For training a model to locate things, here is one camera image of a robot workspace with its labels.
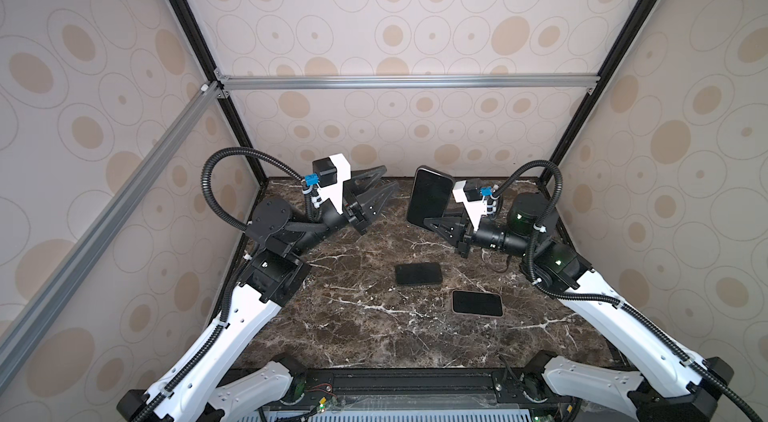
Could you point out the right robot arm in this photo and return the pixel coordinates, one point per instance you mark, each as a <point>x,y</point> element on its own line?
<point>666,381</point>

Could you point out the aluminium rail left wall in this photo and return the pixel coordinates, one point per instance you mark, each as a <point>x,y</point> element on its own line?
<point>39,314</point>

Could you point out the black frame post right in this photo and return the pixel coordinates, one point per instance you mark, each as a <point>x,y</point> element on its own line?
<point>640,14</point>

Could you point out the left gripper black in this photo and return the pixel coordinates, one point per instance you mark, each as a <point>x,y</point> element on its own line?
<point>354,211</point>

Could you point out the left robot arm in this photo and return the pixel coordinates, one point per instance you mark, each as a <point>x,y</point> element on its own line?
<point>193,388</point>

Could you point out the black frame post left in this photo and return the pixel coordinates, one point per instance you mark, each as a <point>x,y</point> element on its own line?
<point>196,40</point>

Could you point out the horizontal aluminium rail back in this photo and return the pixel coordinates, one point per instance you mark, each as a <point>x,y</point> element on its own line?
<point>424,82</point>

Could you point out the black phone middle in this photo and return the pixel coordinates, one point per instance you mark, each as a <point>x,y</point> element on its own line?
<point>418,274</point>

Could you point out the black phone near right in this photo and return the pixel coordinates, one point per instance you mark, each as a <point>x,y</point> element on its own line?
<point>482,304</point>

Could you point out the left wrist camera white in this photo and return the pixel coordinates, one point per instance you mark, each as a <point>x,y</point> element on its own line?
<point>326,181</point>

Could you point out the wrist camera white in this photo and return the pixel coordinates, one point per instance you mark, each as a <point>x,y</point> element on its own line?
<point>477,199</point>
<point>326,181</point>

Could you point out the black frame post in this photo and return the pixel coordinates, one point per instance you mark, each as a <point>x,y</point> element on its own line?
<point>640,14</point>
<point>196,40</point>

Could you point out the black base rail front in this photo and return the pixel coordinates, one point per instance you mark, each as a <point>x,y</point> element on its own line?
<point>501,394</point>

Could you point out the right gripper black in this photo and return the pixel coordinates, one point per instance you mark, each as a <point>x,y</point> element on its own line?
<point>457,227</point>

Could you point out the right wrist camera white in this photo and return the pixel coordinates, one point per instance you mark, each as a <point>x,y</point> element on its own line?
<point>477,199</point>

